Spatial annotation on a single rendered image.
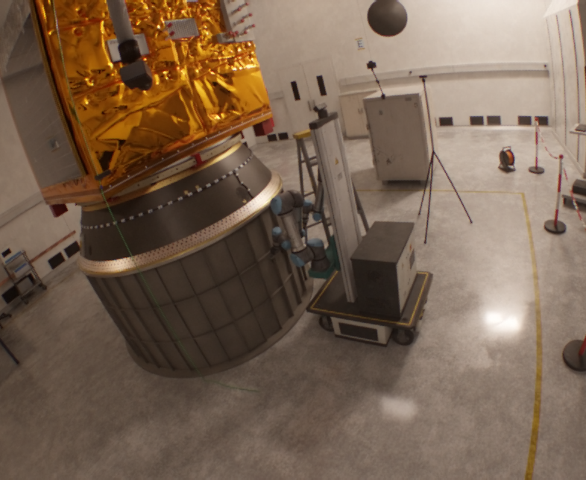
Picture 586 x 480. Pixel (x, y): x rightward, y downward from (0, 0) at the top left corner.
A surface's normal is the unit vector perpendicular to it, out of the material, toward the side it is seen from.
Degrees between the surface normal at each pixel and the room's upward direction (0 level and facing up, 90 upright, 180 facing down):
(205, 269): 90
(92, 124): 71
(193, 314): 90
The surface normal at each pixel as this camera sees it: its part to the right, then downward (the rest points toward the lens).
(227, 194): 0.55, -0.28
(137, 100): 0.79, -0.06
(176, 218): 0.25, -0.10
